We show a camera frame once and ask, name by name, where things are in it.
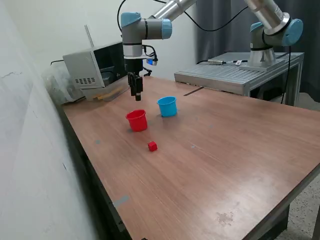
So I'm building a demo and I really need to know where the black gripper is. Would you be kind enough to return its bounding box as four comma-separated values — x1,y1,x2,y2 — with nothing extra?
124,58,144,102

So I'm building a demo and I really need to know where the red plastic cup bin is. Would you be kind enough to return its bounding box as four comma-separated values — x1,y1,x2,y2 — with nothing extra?
125,109,148,133

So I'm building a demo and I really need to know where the blue plastic cup bin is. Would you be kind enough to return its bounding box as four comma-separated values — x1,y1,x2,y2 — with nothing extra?
156,96,178,118

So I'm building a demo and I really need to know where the clear acrylic box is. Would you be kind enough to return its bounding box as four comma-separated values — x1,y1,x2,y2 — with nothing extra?
79,71,137,102

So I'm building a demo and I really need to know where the light wooden stick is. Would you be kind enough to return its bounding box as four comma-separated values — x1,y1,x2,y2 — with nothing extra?
91,86,124,101

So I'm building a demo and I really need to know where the silver microwave oven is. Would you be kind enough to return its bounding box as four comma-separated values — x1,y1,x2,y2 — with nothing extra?
62,39,139,89

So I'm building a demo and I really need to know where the thin dark strip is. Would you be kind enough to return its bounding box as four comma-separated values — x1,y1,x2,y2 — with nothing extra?
183,86,204,97

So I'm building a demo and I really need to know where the thin metal rod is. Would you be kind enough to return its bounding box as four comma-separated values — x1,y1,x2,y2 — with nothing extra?
84,24,95,48

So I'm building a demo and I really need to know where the grey plastic wrapped bundle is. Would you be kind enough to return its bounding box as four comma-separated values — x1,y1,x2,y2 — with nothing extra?
42,67,86,106

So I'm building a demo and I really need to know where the aluminium extrusion robot stand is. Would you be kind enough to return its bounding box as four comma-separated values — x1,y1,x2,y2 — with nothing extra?
174,51,305,107

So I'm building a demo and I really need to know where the long grey tape strip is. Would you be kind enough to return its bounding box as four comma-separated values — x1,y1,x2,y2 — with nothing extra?
112,195,130,208

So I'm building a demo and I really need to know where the aluminium robot mounting plate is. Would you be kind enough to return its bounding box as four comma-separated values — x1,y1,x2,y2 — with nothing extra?
238,58,286,72

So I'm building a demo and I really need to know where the wrist camera on white bracket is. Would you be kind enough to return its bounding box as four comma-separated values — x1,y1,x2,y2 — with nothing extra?
123,55,159,67

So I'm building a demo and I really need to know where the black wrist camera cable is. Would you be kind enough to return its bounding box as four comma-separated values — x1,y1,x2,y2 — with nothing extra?
117,0,251,63

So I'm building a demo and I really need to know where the black sleeved cable with connector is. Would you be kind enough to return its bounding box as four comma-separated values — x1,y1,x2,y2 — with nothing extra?
196,58,249,66

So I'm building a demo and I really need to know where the thick black hanging cable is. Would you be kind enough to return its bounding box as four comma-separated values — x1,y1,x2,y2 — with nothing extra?
279,46,292,105

